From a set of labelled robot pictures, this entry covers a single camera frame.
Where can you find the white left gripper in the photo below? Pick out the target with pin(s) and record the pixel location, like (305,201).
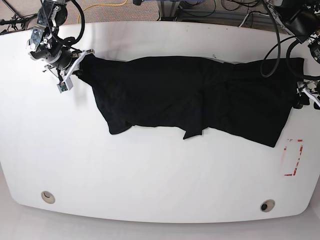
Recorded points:
(306,91)

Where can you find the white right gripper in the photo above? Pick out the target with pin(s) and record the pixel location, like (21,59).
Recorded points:
(63,66)

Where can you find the black T-shirt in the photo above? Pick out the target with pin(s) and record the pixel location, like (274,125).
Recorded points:
(193,94)

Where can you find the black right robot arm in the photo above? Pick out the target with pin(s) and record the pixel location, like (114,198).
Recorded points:
(44,44)

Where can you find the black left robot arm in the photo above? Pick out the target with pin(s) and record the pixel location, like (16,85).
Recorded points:
(298,20)

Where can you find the red tape rectangle marking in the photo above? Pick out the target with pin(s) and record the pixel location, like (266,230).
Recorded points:
(291,157)

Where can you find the right table grommet hole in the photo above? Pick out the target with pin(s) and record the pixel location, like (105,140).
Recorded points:
(267,205)

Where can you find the table grommet hole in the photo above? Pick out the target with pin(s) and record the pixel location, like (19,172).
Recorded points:
(267,205)
(48,197)

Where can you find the left table grommet hole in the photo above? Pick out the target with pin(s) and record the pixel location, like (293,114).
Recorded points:
(48,197)

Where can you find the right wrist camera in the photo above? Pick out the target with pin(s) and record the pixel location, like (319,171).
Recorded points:
(65,85)

